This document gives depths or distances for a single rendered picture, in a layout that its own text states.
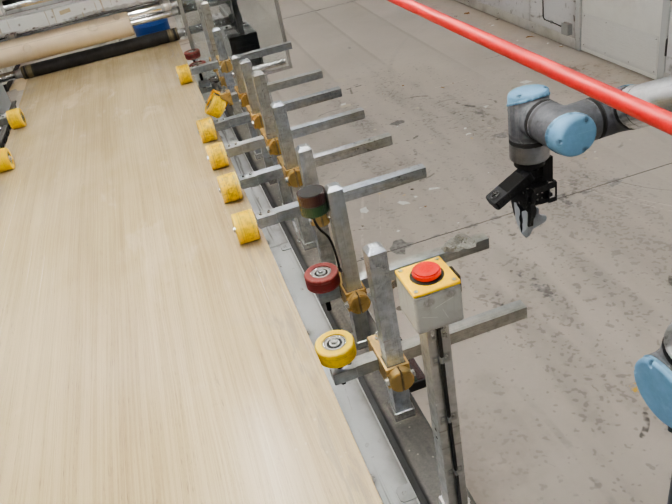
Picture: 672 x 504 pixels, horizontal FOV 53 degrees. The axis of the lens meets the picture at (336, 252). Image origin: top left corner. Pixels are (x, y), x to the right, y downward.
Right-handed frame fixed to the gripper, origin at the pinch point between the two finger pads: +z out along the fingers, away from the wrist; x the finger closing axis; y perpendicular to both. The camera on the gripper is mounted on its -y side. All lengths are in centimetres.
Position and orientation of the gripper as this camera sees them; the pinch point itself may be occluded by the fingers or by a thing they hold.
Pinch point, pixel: (523, 233)
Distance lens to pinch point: 173.0
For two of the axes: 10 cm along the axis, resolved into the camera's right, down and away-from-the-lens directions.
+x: -3.1, -4.7, 8.2
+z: 1.7, 8.2, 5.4
